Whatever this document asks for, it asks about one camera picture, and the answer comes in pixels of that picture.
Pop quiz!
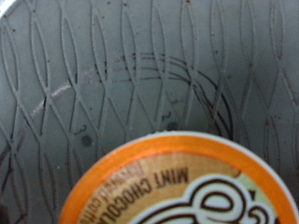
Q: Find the mint chocolate coffee pod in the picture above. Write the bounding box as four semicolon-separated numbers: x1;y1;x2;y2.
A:
58;131;299;224

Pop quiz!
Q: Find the white two-tier turntable stand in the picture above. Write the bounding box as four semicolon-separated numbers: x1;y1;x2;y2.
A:
0;0;299;224

